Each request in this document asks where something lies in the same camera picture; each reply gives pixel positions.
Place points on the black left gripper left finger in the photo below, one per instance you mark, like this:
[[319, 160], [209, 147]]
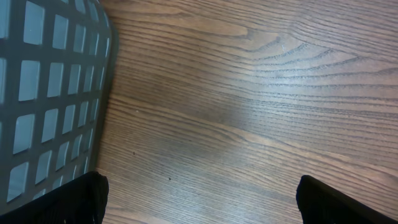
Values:
[[82, 200]]

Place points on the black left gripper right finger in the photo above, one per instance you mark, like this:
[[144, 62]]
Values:
[[319, 203]]

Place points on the grey plastic mesh basket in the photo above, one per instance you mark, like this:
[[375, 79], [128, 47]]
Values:
[[57, 62]]

